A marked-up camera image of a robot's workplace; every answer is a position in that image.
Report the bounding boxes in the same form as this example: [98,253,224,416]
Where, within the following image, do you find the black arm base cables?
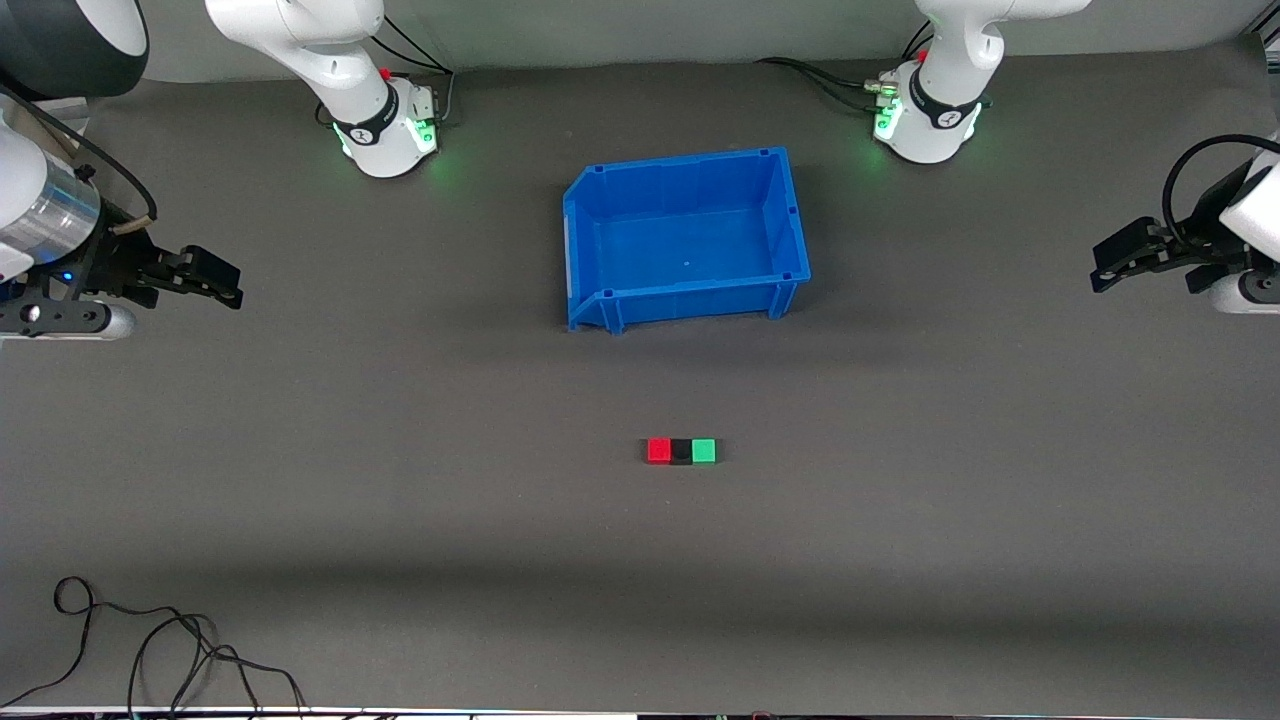
[755,57,898,111]
[378,8,457,126]

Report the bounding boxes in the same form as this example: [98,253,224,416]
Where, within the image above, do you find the blue plastic storage bin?
[562,146,812,335]

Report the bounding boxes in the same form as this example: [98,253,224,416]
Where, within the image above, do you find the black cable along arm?
[0,85,161,236]
[1162,135,1280,251]

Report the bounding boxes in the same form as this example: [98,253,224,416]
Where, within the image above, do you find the loose black floor cable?
[0,577,306,720]

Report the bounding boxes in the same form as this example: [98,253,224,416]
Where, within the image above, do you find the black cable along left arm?
[1162,135,1280,251]

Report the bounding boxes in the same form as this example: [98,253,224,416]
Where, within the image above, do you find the black cable along right arm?
[0,85,161,236]

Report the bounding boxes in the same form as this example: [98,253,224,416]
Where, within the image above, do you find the black left arm base cables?
[755,57,898,111]

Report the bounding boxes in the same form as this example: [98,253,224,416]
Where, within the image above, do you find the black right arm base cables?
[378,8,457,126]

